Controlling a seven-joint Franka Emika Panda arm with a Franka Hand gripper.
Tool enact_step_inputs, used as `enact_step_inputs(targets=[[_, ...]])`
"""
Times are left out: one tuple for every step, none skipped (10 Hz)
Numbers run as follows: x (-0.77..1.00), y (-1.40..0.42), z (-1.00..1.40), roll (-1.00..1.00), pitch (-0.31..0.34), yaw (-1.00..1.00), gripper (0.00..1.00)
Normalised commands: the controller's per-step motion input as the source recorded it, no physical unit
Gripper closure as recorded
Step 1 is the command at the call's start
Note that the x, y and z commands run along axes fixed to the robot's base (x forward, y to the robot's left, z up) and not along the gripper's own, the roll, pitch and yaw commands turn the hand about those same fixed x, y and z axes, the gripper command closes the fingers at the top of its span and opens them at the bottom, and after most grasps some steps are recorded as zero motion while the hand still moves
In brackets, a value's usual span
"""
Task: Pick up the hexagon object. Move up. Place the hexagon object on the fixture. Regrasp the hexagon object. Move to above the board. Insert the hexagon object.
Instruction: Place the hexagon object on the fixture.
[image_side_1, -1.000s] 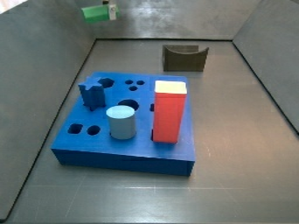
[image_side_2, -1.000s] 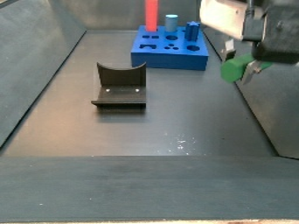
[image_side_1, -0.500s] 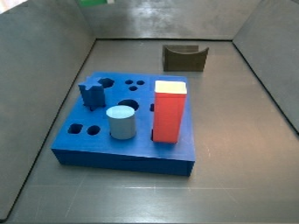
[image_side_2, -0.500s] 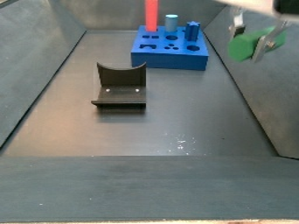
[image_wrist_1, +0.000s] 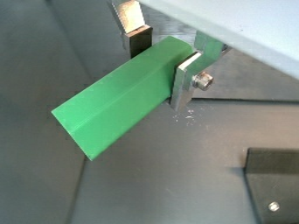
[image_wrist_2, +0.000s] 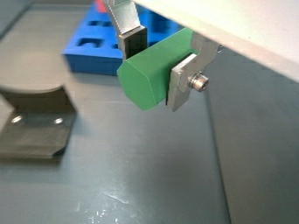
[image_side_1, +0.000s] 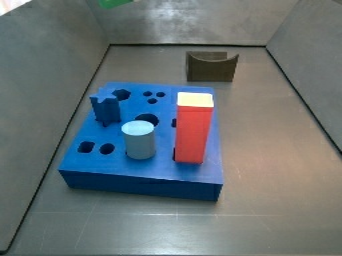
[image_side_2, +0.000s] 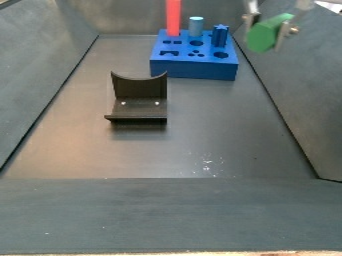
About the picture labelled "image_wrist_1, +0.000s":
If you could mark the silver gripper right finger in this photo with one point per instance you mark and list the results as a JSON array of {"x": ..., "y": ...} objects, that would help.
[{"x": 190, "y": 72}]

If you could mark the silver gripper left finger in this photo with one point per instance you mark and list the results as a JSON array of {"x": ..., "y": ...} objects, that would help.
[{"x": 135, "y": 31}]

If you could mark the green hexagon prism block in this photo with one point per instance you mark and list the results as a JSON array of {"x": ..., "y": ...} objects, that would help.
[{"x": 102, "y": 113}]

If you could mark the dark curved holder stand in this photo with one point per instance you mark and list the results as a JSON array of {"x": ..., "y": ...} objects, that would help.
[{"x": 273, "y": 183}]

